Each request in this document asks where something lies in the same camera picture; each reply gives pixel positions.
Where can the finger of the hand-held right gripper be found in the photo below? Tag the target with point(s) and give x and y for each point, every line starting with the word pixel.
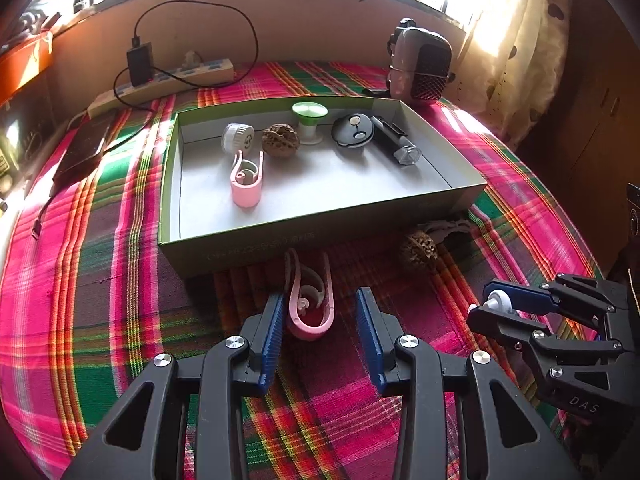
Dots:
pixel 525 300
pixel 500 327

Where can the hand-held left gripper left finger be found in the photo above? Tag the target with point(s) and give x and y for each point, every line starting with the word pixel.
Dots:
pixel 270 340

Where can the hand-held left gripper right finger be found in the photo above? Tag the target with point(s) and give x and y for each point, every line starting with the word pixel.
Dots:
pixel 367 345

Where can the pink clip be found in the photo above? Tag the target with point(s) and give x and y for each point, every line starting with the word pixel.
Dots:
pixel 305 332
pixel 245 192

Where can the green cardboard box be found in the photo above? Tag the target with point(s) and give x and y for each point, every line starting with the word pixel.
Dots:
pixel 320 195

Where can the brown walnut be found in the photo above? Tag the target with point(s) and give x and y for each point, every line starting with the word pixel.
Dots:
pixel 280 142
pixel 417 251

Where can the black flashlight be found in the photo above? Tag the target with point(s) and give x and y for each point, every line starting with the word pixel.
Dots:
pixel 392 140

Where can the green and white knob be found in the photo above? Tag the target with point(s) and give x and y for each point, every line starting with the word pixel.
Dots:
pixel 309 110

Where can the pink plaid blanket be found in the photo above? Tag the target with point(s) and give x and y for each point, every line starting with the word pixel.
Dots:
pixel 100 285

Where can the white round cap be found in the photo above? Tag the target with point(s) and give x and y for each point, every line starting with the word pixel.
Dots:
pixel 235 137

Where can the black round disc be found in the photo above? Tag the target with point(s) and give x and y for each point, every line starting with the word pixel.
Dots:
pixel 350 132

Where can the dotted cream curtain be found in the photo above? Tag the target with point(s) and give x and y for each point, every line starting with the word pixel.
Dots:
pixel 515 60

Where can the grey and black heater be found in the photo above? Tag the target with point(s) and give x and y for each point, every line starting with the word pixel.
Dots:
pixel 415 60

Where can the black power bank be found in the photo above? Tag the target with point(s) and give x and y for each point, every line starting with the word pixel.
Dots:
pixel 82 150

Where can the white power strip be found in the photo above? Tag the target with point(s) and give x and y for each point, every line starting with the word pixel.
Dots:
pixel 210 72

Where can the white plug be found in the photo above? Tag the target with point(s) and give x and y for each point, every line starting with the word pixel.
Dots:
pixel 190 58

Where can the black charger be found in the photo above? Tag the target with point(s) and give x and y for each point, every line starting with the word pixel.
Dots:
pixel 139 65

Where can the orange shelf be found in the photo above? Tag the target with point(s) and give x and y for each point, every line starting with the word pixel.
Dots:
pixel 20 67

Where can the pile of plastic bags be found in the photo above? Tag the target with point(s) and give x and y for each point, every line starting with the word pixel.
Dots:
pixel 35 22

